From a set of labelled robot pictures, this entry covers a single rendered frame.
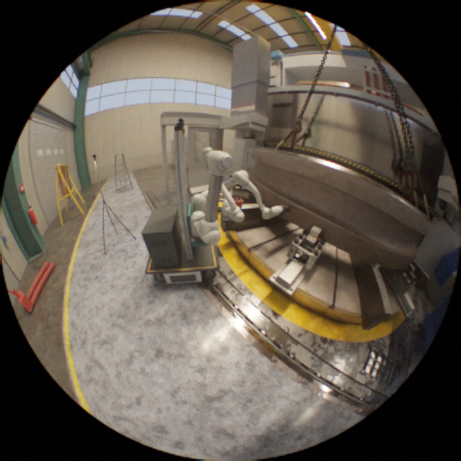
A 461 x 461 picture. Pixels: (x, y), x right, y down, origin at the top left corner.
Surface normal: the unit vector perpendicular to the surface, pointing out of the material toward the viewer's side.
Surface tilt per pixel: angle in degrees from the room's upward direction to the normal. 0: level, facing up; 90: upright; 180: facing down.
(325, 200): 90
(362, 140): 90
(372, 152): 90
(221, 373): 0
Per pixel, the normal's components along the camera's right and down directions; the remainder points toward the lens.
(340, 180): -0.73, 0.36
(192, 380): 0.05, -0.83
